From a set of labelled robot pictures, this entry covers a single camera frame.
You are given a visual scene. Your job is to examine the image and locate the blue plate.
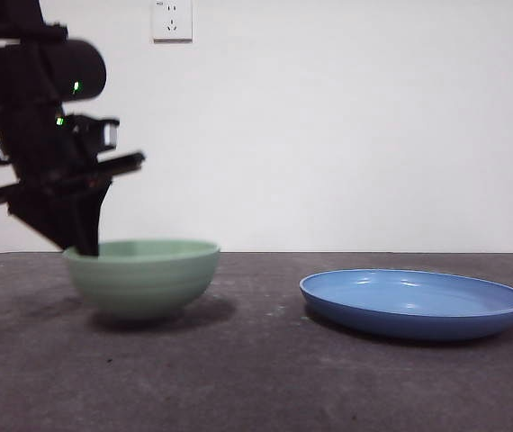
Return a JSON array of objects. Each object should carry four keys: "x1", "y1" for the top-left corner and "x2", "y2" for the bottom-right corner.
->
[{"x1": 299, "y1": 268, "x2": 513, "y2": 342}]

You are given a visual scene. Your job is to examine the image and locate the green bowl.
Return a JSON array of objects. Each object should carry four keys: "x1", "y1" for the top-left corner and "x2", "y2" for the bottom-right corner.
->
[{"x1": 62, "y1": 238, "x2": 221, "y2": 321}]

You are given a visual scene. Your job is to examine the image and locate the white wall socket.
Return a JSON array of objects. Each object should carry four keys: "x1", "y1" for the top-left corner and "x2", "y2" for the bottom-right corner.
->
[{"x1": 151, "y1": 0, "x2": 194, "y2": 45}]

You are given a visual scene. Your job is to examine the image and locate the left wrist grey camera box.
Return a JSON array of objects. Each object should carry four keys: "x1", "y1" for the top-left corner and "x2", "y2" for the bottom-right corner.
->
[{"x1": 101, "y1": 119, "x2": 121, "y2": 149}]

